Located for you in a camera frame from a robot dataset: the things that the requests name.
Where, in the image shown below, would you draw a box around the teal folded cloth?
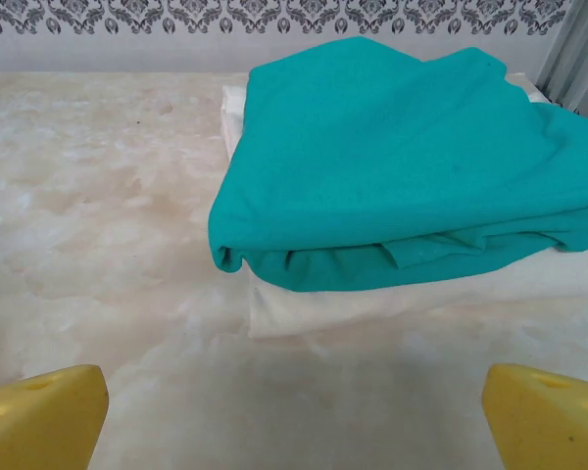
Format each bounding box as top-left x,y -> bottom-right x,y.
220,72 -> 588,340

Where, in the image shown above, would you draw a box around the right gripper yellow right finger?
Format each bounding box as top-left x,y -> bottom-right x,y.
481,362 -> 588,470

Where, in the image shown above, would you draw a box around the folded teal t-shirt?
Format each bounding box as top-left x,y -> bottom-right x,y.
208,36 -> 588,294

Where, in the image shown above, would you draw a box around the aluminium corner post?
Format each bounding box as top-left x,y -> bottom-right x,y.
536,0 -> 588,118

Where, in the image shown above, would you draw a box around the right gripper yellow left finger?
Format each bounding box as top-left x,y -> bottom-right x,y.
0,363 -> 111,470

